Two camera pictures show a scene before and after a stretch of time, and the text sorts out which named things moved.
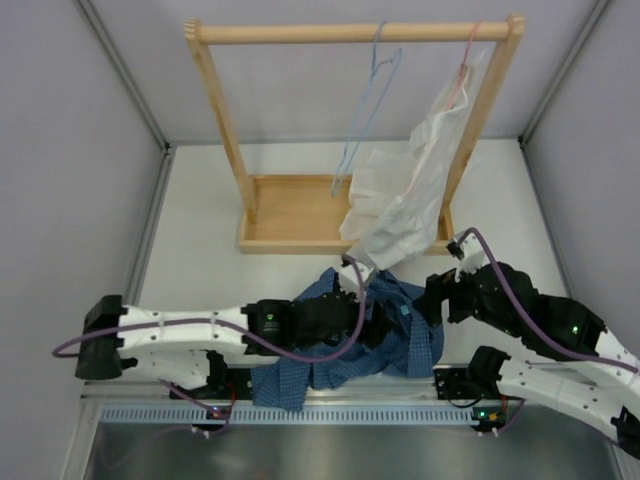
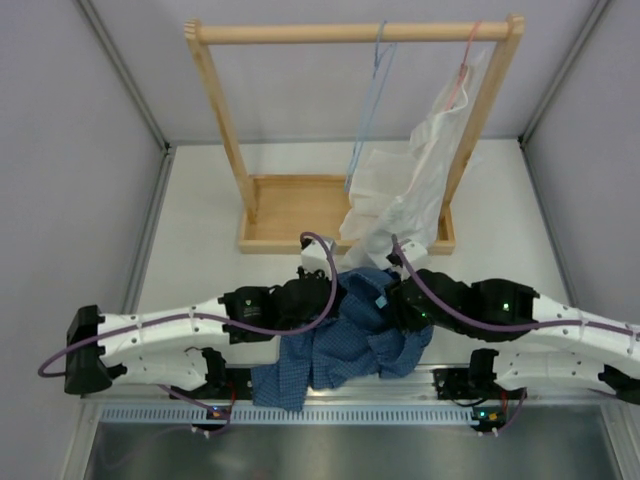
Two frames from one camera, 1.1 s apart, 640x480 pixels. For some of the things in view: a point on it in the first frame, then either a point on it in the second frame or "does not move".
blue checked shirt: (398, 336) does not move
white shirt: (393, 207) does not move
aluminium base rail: (385, 390) does not move
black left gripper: (371, 327) -> (340, 297)
